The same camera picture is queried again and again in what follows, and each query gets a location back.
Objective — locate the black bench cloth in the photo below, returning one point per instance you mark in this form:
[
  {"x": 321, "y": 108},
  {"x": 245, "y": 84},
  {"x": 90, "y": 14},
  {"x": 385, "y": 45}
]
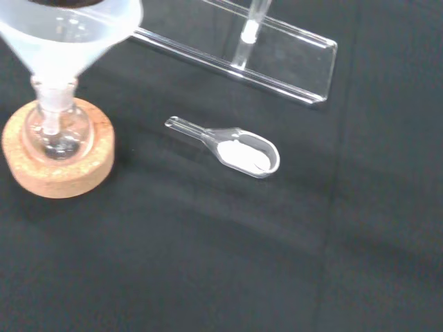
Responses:
[{"x": 207, "y": 249}]

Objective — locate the glass round-bottom flask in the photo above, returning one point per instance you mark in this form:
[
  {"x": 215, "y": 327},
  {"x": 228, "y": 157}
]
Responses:
[{"x": 74, "y": 133}]

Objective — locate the clear acrylic funnel stand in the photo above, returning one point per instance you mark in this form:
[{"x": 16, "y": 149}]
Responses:
[{"x": 297, "y": 65}]

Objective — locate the translucent plastic funnel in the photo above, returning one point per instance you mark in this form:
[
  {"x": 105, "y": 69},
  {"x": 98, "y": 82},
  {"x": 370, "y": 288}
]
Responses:
[{"x": 65, "y": 38}]

